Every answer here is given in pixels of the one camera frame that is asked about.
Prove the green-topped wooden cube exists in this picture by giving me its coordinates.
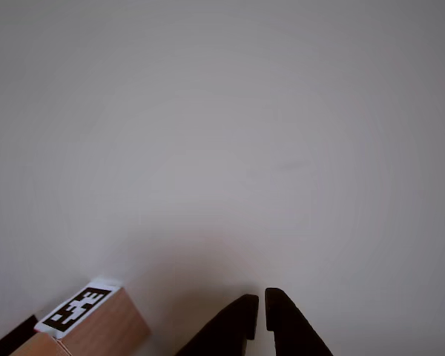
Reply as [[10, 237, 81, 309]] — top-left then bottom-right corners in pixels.
[[17, 276, 152, 356]]

